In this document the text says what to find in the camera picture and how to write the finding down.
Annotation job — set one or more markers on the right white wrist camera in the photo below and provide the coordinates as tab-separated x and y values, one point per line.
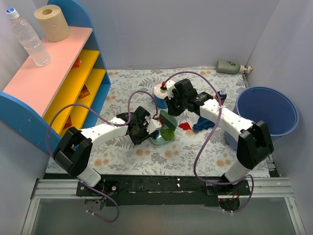
167	88

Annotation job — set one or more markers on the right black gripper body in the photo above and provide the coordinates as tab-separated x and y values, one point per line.
174	107

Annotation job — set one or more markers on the clear plastic water bottle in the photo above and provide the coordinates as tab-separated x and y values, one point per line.
28	38

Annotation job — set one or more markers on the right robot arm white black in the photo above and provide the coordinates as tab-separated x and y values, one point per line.
254	142

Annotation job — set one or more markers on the blue plastic bucket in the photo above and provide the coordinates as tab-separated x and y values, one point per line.
269	105

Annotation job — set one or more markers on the brown toilet paper roll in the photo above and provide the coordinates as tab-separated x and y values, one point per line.
52	22

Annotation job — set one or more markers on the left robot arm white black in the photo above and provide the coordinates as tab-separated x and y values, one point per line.
73	151

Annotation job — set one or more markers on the orange item lower shelf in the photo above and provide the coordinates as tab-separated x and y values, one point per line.
68	123

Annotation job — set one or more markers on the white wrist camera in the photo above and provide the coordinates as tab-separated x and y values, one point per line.
167	88
154	125

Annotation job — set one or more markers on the orange item shelf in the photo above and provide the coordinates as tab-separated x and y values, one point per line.
68	123
77	63
84	92

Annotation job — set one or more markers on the green paper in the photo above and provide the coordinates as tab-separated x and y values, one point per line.
168	134

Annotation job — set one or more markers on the white toilet roll blue wrap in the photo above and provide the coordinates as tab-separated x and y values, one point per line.
159	96

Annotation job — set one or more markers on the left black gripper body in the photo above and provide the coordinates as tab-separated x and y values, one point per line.
145	134

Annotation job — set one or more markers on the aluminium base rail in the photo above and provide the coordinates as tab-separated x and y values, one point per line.
162	205

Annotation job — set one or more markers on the green hand brush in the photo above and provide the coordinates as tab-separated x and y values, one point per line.
168	120

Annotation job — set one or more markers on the blue pink yellow shelf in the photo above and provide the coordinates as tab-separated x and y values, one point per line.
38	100

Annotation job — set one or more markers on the orange item middle shelf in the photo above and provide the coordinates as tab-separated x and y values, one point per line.
84	92

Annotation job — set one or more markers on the orange item upper shelf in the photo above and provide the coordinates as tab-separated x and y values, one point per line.
77	63

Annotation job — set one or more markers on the grey lotion bottle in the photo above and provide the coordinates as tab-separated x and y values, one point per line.
230	67

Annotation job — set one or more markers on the small dark blue scrap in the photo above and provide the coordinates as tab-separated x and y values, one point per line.
155	134

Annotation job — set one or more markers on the green dustpan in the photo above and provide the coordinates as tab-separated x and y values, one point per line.
160	140

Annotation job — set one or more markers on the orange spray bottle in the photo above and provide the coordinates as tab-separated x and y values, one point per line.
222	95

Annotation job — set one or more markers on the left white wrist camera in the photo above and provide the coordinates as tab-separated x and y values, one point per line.
154	125

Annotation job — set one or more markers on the dark blue paper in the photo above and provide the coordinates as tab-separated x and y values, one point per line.
203	124

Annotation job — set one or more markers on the red paper scrap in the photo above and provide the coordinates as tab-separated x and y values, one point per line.
185	126

